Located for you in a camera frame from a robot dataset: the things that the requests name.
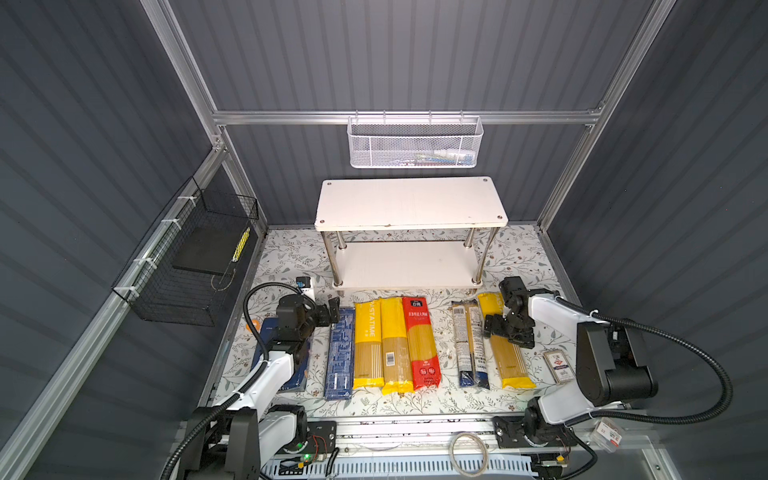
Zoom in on clear blue spaghetti pack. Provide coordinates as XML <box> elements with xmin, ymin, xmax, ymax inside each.
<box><xmin>451</xmin><ymin>300</ymin><xmax>490</xmax><ymax>389</ymax></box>

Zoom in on red spaghetti pack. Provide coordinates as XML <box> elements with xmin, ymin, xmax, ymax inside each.
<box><xmin>402</xmin><ymin>297</ymin><xmax>442</xmax><ymax>390</ymax></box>

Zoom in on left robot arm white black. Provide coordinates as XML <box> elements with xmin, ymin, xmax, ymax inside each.
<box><xmin>161</xmin><ymin>293</ymin><xmax>341</xmax><ymax>479</ymax></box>

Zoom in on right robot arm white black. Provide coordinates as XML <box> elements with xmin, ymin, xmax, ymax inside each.
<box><xmin>484</xmin><ymin>276</ymin><xmax>658</xmax><ymax>443</ymax></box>

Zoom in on dark blue pasta box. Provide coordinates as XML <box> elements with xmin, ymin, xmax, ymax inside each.
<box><xmin>260</xmin><ymin>317</ymin><xmax>311</xmax><ymax>393</ymax></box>

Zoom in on small white card box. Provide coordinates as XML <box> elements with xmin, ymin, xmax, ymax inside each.
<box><xmin>542</xmin><ymin>349</ymin><xmax>576</xmax><ymax>385</ymax></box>

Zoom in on blue spaghetti box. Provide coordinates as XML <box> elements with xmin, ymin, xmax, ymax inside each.
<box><xmin>324</xmin><ymin>307</ymin><xmax>355</xmax><ymax>401</ymax></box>

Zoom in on yellow Pastatime spaghetti pack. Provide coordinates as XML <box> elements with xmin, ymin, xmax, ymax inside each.
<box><xmin>353</xmin><ymin>300</ymin><xmax>384</xmax><ymax>389</ymax></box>

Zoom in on yellow green striped tool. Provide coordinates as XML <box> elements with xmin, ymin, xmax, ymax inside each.
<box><xmin>231</xmin><ymin>227</ymin><xmax>251</xmax><ymax>263</ymax></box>

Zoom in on white two-tier shelf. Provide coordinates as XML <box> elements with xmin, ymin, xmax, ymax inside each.
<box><xmin>315</xmin><ymin>176</ymin><xmax>508</xmax><ymax>290</ymax></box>

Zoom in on red white tag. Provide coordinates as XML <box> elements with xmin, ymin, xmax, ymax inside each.
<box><xmin>589</xmin><ymin>418</ymin><xmax>624</xmax><ymax>453</ymax></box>

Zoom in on tubes in white basket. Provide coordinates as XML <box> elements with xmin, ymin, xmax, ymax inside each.
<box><xmin>388</xmin><ymin>149</ymin><xmax>477</xmax><ymax>168</ymax></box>

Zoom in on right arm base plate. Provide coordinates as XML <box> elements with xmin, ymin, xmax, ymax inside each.
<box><xmin>492</xmin><ymin>414</ymin><xmax>577</xmax><ymax>448</ymax></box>

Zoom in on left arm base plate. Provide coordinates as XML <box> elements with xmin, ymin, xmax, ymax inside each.
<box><xmin>278</xmin><ymin>421</ymin><xmax>338</xmax><ymax>456</ymax></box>

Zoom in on black wire basket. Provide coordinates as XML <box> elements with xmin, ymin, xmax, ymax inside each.
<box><xmin>113</xmin><ymin>181</ymin><xmax>260</xmax><ymax>327</ymax></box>

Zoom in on coiled white cable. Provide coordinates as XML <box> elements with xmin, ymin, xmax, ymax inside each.
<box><xmin>448</xmin><ymin>431</ymin><xmax>489</xmax><ymax>478</ymax></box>

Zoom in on white wire mesh basket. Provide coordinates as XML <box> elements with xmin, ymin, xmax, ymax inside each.
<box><xmin>346</xmin><ymin>115</ymin><xmax>484</xmax><ymax>169</ymax></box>

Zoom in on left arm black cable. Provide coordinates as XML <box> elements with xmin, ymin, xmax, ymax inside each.
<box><xmin>158</xmin><ymin>281</ymin><xmax>304</xmax><ymax>480</ymax></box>

